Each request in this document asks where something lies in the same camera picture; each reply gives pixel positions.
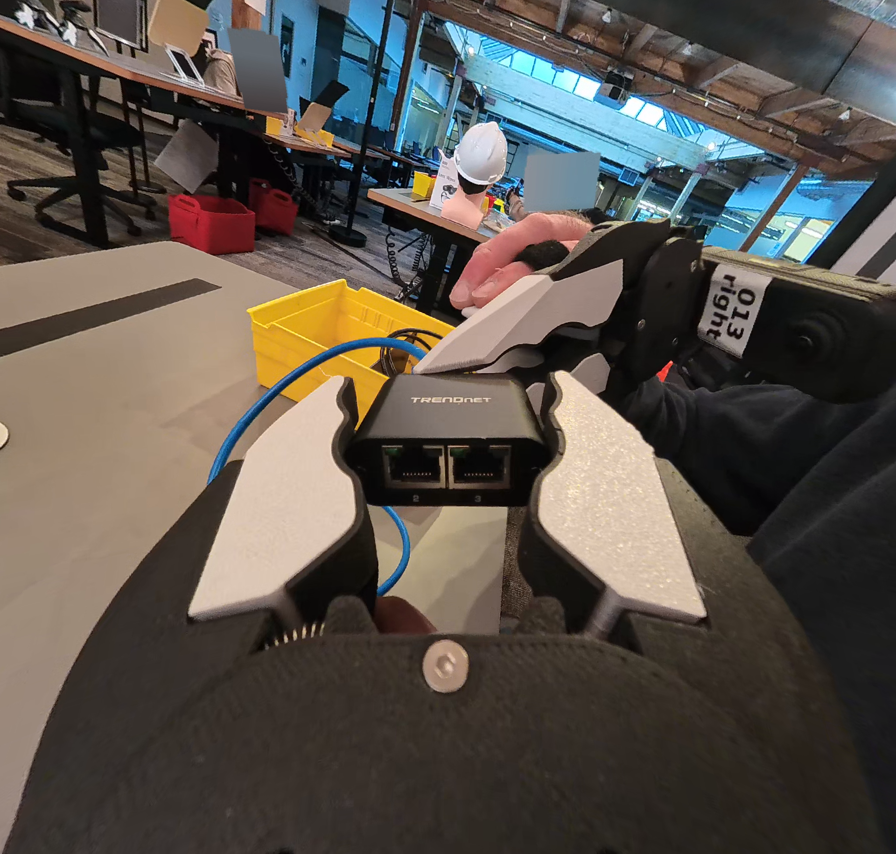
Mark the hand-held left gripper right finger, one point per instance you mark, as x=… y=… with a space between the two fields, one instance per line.
x=616 y=518

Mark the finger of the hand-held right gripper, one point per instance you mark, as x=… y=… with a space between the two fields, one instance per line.
x=591 y=374
x=504 y=322

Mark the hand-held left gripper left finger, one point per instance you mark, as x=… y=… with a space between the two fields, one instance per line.
x=280 y=518

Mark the black network switch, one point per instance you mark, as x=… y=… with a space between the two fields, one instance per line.
x=448 y=413

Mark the yellow plastic bin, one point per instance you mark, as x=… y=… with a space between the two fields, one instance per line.
x=294 y=336

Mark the person's right forearm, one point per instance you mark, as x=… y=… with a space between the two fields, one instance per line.
x=735 y=441

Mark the person's right hand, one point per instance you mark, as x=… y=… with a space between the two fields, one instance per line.
x=504 y=244

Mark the pink mannequin head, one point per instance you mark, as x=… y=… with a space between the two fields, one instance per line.
x=465 y=206

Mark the small yellow bin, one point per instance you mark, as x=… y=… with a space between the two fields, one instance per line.
x=425 y=185
x=315 y=138

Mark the light wooden desk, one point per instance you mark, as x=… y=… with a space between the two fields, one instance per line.
x=399 y=201

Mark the white hard hat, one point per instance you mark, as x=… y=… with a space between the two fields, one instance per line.
x=483 y=153

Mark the red plastic bin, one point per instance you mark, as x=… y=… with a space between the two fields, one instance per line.
x=210 y=227
x=276 y=209

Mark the black tape strip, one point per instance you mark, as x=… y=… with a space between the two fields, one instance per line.
x=105 y=315

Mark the black floor lamp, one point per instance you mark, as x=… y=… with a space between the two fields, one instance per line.
x=381 y=62

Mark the black office chair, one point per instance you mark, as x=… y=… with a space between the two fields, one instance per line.
x=91 y=139

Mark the long wooden desk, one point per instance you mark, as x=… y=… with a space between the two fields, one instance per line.
x=105 y=59

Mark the grey computer monitor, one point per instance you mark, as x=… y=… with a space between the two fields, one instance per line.
x=115 y=6

